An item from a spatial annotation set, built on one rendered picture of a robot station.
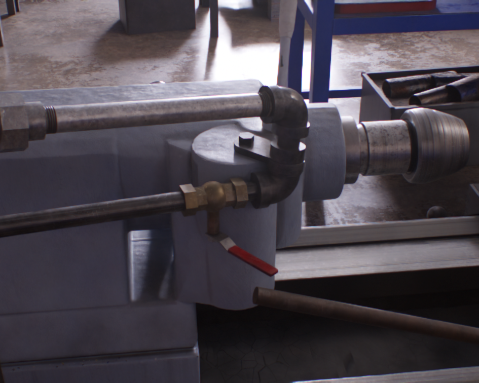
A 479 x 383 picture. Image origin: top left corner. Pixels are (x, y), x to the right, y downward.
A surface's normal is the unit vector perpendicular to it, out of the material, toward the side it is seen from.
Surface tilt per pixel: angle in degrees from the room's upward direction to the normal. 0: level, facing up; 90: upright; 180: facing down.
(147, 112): 63
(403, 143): 54
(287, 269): 0
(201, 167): 90
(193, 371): 90
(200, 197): 68
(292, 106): 76
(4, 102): 13
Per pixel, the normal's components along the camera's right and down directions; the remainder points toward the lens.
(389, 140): 0.09, -0.21
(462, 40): 0.00, -0.86
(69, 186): 0.12, 0.37
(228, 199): 0.36, 0.11
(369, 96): -0.99, 0.09
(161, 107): 0.39, -0.30
